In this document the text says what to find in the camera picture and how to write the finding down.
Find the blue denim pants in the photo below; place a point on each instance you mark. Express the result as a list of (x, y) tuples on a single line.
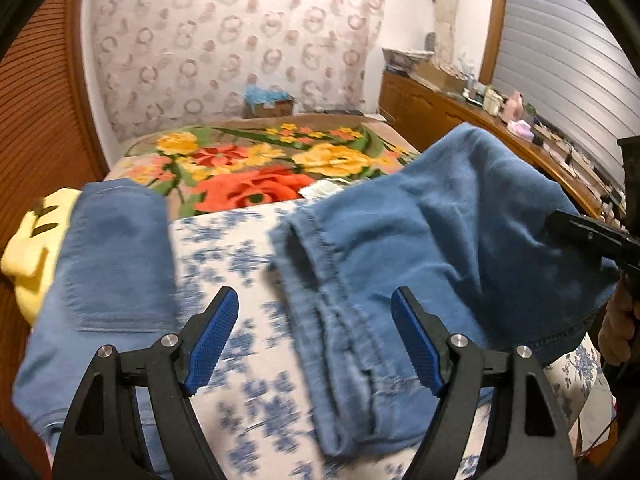
[(450, 210)]

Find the yellow cloth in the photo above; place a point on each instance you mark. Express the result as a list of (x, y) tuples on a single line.
[(37, 240)]

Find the wooden louvred wardrobe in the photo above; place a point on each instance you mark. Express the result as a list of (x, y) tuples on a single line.
[(40, 110)]

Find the person's right hand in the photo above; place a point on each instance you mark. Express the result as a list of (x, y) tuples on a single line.
[(617, 325)]

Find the flat cardboard box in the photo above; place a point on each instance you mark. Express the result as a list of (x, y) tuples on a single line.
[(440, 76)]

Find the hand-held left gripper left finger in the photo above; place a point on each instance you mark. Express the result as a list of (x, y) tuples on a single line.
[(212, 340)]

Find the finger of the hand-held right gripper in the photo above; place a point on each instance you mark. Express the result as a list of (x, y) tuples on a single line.
[(585, 232)]

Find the cardboard box with blue items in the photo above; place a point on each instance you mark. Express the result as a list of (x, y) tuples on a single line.
[(267, 102)]

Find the blue floral white sheet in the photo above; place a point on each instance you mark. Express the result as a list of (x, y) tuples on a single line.
[(225, 255)]

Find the patterned tray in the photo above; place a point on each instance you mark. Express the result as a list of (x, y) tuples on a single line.
[(407, 58)]

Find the pink figurine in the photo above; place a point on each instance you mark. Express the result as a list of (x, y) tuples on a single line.
[(514, 105)]

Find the floral plush blanket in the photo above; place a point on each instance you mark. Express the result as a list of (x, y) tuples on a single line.
[(250, 175)]

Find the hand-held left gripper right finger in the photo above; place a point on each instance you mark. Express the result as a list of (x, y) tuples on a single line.
[(417, 345)]

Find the row of small containers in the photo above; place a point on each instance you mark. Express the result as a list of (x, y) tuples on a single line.
[(565, 147)]

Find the wooden sideboard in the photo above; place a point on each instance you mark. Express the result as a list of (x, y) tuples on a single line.
[(425, 107)]

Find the white window shutter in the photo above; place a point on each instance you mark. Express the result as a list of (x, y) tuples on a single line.
[(560, 50)]

